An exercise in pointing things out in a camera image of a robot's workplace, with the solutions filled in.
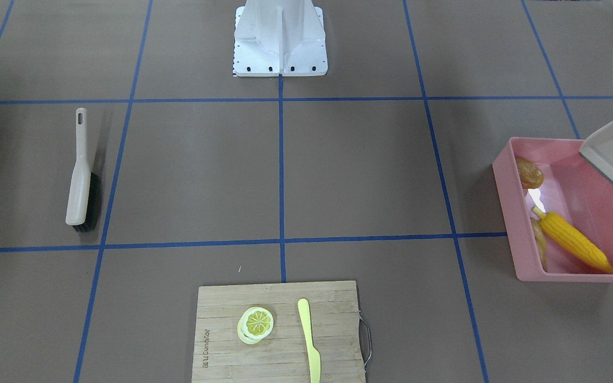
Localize yellow lemon slices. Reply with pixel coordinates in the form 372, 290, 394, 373
237, 307, 274, 345

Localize white brush with black bristles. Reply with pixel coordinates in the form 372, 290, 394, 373
65, 107, 102, 233

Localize pink plastic bin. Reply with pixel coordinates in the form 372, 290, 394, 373
492, 137, 613, 282

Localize yellow plastic knife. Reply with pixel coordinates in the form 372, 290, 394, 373
297, 298, 322, 382

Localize yellow toy corn cob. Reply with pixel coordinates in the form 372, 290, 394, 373
531, 206, 613, 274

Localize brown toy potato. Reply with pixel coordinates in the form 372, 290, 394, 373
515, 156, 545, 190

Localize tan toy ginger root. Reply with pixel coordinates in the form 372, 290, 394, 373
530, 218, 548, 272

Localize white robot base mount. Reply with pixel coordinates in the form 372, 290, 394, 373
232, 1, 328, 77

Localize bamboo cutting board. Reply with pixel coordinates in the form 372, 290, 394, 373
192, 280, 367, 382

